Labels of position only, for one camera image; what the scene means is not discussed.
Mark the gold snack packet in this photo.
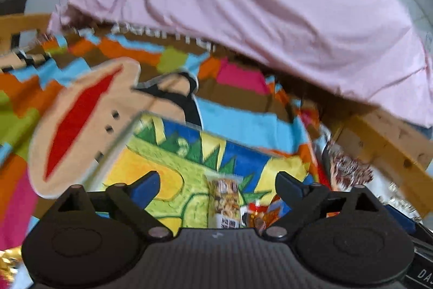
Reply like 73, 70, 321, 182
0, 248, 25, 283

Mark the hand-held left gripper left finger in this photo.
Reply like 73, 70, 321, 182
57, 170, 173, 241

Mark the clear nut bar packet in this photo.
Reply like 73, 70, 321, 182
206, 174, 243, 229

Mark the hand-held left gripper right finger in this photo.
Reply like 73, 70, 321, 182
262, 170, 387, 239

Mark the wooden bed frame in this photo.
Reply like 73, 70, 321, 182
0, 14, 433, 219

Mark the metal tray with cartoon lining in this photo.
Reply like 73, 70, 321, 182
97, 111, 316, 229

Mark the red snack packet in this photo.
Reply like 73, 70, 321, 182
245, 193, 289, 230

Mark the floral satin pillow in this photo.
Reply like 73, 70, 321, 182
321, 137, 374, 192

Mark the colourful printed blanket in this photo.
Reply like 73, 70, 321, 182
0, 28, 327, 254

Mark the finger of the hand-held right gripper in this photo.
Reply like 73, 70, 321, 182
385, 204, 416, 233

